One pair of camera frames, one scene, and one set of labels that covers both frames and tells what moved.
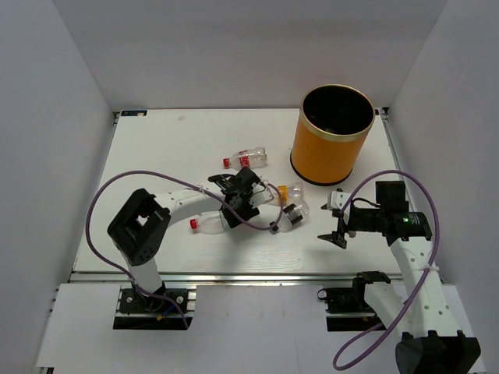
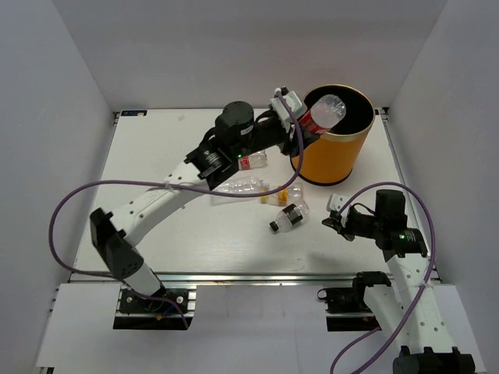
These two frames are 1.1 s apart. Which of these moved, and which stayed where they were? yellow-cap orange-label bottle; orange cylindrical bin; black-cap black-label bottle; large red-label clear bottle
Moved: large red-label clear bottle
Stayed: yellow-cap orange-label bottle; black-cap black-label bottle; orange cylindrical bin
